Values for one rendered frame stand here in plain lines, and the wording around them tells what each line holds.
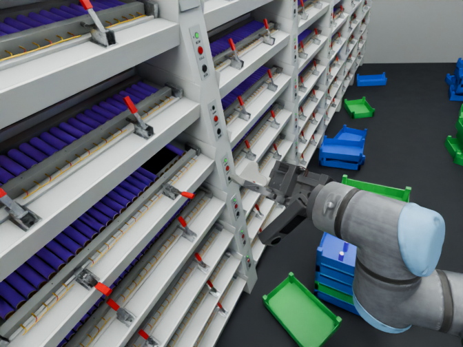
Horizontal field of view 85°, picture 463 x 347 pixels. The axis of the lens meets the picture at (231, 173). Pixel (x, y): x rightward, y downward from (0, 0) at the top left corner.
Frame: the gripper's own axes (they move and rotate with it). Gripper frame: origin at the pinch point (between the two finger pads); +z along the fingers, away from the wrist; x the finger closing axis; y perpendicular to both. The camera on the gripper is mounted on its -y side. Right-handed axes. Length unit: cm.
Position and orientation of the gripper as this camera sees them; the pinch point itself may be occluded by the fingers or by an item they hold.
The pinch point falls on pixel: (246, 184)
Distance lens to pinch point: 61.2
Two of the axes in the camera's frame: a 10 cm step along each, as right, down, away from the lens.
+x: -6.9, -2.9, -6.7
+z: -6.3, -2.4, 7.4
